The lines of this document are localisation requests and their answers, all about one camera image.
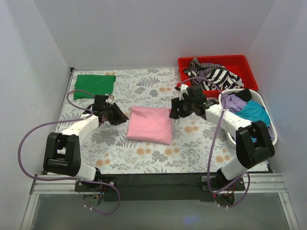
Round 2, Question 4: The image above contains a pink t-shirt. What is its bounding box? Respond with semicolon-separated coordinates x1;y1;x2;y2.
127;106;173;145

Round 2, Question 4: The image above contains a green t-shirt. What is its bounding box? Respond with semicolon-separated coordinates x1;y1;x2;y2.
73;75;116;100

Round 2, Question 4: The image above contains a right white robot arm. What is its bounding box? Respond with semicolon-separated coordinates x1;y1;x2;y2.
169;84;275;191

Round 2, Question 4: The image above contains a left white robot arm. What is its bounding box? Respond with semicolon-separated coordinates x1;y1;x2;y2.
43;95;128;192

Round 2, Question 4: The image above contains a floral table mat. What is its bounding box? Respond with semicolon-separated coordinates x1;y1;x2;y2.
44;68;269;174

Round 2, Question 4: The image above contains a black white striped shirt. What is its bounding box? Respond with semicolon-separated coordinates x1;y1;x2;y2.
184;57;245;91

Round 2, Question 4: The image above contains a lavender t-shirt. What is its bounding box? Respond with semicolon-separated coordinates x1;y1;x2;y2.
221;94;247;113

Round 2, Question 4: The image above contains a black garment in basket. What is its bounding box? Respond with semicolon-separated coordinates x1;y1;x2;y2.
236;88;252;102

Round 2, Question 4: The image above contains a red plastic bin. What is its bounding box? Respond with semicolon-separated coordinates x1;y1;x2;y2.
178;55;258;91

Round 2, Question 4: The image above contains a teal t-shirt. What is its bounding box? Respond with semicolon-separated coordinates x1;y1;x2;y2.
235;100;271;127

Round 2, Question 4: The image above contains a white laundry basket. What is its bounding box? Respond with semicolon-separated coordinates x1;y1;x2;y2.
218;88;278;147

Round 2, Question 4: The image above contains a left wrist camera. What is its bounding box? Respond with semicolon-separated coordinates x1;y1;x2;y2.
106;95;114;104

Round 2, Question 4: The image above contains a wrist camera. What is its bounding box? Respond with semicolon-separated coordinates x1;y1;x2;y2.
106;95;114;104
175;84;188;101

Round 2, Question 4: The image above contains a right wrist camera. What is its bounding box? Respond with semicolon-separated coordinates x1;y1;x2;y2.
175;84;188;101

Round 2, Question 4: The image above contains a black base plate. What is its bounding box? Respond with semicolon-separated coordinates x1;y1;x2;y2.
74;172;250;203

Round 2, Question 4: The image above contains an aluminium frame rail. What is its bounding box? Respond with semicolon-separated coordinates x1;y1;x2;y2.
21;173;299;230

